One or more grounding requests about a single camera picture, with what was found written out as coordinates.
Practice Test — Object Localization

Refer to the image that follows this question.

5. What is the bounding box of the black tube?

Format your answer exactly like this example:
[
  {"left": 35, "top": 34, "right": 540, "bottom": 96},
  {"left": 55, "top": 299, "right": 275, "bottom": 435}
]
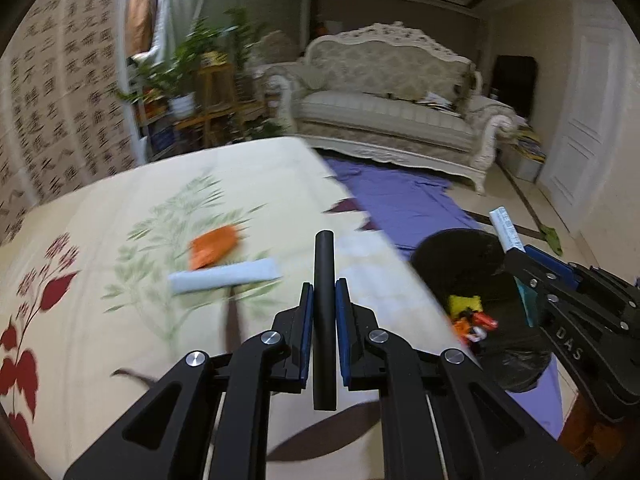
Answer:
[{"left": 312, "top": 230, "right": 337, "bottom": 411}]

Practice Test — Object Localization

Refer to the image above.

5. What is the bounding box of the purple cloth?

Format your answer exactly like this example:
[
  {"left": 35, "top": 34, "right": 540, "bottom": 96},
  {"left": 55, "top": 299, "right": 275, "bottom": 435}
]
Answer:
[{"left": 322, "top": 155, "right": 565, "bottom": 440}]

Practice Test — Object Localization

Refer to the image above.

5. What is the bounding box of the red printed packet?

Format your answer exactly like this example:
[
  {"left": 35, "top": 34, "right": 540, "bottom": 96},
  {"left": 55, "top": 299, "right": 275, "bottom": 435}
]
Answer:
[{"left": 472, "top": 312, "right": 501, "bottom": 335}]

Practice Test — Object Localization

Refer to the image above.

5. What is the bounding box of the white door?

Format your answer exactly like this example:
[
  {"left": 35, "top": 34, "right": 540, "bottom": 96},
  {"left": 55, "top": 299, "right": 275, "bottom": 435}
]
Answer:
[{"left": 537, "top": 0, "right": 639, "bottom": 247}]

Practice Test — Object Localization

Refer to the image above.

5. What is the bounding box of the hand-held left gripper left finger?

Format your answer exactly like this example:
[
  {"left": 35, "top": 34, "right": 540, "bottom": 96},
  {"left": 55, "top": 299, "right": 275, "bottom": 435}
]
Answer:
[{"left": 62, "top": 282, "right": 315, "bottom": 480}]

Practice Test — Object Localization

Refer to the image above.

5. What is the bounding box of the orange plastic bag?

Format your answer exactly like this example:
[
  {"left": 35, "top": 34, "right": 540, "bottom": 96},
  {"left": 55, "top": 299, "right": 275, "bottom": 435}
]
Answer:
[{"left": 452, "top": 316, "right": 477, "bottom": 343}]

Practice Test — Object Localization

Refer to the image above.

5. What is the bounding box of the tall green plant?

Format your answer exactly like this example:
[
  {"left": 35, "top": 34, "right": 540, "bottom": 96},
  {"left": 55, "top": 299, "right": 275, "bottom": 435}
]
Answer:
[{"left": 222, "top": 7, "right": 267, "bottom": 102}]

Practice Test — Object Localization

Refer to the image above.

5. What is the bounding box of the pile of papers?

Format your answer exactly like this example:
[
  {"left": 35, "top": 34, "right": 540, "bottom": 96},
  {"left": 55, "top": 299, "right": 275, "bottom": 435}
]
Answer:
[{"left": 415, "top": 91, "right": 464, "bottom": 119}]

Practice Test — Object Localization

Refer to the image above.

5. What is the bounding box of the ornate cream sofa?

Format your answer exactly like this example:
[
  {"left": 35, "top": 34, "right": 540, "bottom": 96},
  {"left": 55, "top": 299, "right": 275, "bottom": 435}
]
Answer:
[{"left": 262, "top": 22, "right": 517, "bottom": 196}]

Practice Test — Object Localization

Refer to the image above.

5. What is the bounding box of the light blue tube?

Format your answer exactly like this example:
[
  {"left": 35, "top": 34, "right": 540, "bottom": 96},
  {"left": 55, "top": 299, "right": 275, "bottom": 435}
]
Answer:
[{"left": 167, "top": 257, "right": 282, "bottom": 295}]

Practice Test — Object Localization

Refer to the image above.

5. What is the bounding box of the calligraphy wall hanging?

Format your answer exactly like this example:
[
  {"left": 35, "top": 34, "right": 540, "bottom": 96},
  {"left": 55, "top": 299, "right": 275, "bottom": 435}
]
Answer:
[{"left": 0, "top": 0, "right": 147, "bottom": 242}]

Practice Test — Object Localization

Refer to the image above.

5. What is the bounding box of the metal shelf rack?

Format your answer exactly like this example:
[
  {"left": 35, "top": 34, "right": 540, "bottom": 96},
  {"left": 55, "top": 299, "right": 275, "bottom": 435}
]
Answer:
[{"left": 127, "top": 57, "right": 177, "bottom": 162}]

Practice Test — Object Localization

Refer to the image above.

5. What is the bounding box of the white printed tube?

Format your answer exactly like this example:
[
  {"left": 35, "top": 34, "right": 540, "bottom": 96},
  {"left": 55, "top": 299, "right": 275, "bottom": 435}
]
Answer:
[{"left": 489, "top": 206, "right": 526, "bottom": 254}]

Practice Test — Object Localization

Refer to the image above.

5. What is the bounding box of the wooden plant stand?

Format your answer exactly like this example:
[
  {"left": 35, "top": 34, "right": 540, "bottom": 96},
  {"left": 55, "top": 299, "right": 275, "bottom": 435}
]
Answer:
[{"left": 177, "top": 62, "right": 272, "bottom": 147}]

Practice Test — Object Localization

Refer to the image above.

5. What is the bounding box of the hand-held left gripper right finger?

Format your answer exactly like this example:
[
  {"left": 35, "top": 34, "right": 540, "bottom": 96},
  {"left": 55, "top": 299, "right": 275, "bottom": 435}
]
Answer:
[{"left": 335, "top": 277, "right": 587, "bottom": 480}]

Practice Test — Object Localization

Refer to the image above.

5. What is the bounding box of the grey storage box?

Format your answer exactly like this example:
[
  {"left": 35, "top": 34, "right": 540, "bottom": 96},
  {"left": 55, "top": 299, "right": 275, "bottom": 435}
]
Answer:
[{"left": 500, "top": 120, "right": 547, "bottom": 184}]

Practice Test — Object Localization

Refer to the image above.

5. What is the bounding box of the hanging curtain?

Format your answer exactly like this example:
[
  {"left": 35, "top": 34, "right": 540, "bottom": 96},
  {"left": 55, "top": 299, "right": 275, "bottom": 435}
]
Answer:
[{"left": 125, "top": 0, "right": 202, "bottom": 63}]

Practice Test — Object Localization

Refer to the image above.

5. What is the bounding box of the black trash bin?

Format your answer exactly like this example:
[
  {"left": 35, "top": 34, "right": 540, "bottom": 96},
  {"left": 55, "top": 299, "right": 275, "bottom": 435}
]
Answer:
[{"left": 410, "top": 229, "right": 553, "bottom": 393}]

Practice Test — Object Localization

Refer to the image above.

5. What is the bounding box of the plant in yellow pot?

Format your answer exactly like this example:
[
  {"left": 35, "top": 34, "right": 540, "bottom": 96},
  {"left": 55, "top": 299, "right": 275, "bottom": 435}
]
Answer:
[{"left": 175, "top": 15, "right": 236, "bottom": 61}]

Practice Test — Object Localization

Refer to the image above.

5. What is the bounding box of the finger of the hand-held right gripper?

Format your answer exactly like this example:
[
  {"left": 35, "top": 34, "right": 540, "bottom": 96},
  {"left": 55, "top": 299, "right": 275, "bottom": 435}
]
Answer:
[
  {"left": 504, "top": 251, "right": 564, "bottom": 329},
  {"left": 522, "top": 244, "right": 640, "bottom": 322}
]

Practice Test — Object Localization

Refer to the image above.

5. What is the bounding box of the yellow packet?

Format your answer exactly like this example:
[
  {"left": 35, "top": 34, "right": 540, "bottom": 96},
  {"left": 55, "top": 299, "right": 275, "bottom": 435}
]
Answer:
[{"left": 446, "top": 294, "right": 484, "bottom": 319}]

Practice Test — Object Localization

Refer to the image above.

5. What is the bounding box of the orange packet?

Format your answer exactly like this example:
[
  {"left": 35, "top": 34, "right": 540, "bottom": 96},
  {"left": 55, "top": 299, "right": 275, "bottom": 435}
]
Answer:
[{"left": 190, "top": 225, "right": 242, "bottom": 269}]

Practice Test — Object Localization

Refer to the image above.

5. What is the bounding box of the floral bedsheet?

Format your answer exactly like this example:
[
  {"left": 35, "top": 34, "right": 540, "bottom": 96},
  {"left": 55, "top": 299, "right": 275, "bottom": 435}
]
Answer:
[{"left": 0, "top": 135, "right": 562, "bottom": 480}]

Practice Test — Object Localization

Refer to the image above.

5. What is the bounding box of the leafy plant in white pot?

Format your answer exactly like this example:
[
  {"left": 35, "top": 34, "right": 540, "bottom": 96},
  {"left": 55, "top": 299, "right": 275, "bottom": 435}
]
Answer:
[{"left": 115, "top": 47, "right": 201, "bottom": 111}]

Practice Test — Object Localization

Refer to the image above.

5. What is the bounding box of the white flower pot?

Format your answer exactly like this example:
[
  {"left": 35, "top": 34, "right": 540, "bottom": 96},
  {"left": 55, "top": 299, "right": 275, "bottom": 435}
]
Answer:
[{"left": 170, "top": 92, "right": 196, "bottom": 119}]

